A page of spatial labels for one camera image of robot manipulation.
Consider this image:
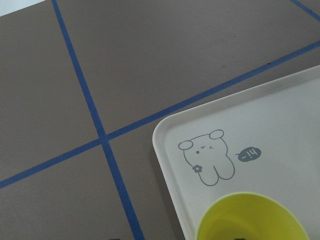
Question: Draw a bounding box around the white plastic tray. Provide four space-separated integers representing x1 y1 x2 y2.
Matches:
152 66 320 240

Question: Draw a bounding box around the yellow plastic cup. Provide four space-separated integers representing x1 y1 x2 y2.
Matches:
195 192 309 240

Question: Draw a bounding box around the brown paper table mat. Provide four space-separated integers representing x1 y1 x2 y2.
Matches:
0 0 320 240

